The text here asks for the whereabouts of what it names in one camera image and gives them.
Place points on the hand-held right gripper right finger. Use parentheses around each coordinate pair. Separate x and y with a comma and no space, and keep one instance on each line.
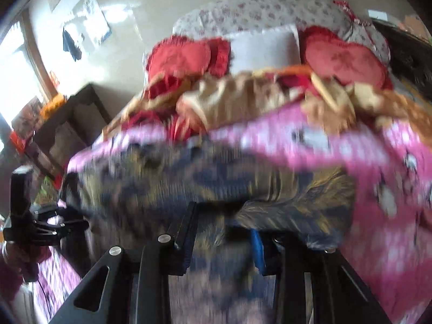
(258,253)

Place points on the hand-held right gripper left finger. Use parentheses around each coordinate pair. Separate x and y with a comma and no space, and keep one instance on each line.
(189,243)

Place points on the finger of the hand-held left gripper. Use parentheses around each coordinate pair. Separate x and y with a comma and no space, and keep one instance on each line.
(22,189)
(60,224)

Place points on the dark blue gold floral garment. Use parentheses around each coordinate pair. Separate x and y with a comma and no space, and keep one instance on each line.
(216,189)

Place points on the person's left forearm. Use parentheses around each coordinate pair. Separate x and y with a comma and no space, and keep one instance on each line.
(18,266)

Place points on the dark wooden desk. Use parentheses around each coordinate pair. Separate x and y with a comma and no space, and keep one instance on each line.
(74,128)

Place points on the yellow plastic basket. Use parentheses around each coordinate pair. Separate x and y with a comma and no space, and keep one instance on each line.
(52,105)

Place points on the pink penguin print blanket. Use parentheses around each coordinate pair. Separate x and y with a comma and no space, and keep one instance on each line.
(371,243)

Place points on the red and beige satin cloth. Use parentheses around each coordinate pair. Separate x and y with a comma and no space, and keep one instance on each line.
(229,98)

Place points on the dark hanging cloth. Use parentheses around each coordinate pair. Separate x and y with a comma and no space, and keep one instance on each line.
(71,44)

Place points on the red heart-shaped pillow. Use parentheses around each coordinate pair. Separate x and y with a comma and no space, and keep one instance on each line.
(179,57)
(344,57)

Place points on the orange yellow cloth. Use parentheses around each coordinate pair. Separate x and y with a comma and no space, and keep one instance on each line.
(371,101)

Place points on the white floral print pillow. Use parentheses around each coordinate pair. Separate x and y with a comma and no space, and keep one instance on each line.
(256,8)

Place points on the dark carved wooden cabinet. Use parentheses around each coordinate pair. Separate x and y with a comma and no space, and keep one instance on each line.
(408,54)

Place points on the wall calendar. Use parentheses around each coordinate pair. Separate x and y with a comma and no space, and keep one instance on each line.
(91,18)

